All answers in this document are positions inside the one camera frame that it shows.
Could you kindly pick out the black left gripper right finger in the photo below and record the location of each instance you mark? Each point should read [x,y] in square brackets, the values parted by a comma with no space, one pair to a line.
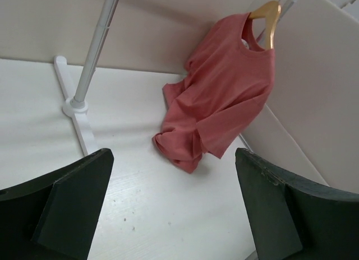
[292,217]

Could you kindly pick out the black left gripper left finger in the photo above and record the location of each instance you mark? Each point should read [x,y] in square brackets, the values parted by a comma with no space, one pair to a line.
[55,216]

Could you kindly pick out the red t shirt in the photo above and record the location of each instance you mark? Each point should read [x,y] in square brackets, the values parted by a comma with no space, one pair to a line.
[229,79]

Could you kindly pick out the wooden clothes hanger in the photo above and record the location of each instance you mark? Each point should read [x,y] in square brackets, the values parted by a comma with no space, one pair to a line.
[269,14]

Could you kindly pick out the white clothes rack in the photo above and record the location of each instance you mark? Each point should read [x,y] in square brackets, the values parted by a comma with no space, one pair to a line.
[75,105]

